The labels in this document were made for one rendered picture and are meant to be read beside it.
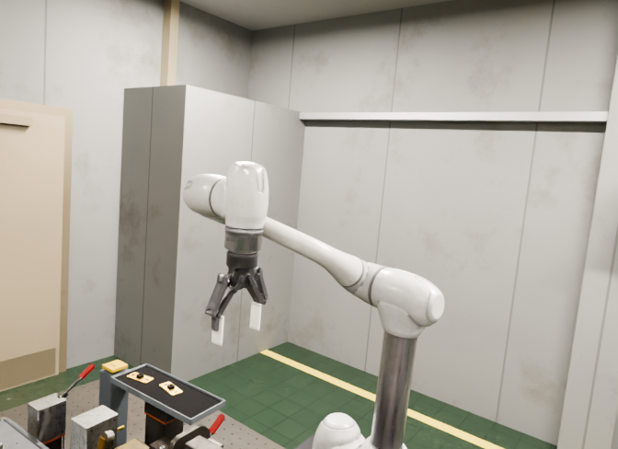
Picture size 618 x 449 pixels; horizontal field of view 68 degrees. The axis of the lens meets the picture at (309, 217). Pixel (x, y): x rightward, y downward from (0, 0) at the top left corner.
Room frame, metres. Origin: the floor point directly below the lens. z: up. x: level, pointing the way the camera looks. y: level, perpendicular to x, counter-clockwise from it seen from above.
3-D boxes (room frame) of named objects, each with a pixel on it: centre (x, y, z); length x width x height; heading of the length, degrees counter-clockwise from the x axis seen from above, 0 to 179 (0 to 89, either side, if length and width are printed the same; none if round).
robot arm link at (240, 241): (1.08, 0.15, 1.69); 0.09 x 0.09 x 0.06
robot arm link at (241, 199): (1.09, 0.16, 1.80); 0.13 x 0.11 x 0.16; 46
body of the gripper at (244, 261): (1.08, 0.15, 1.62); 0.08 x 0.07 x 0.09; 147
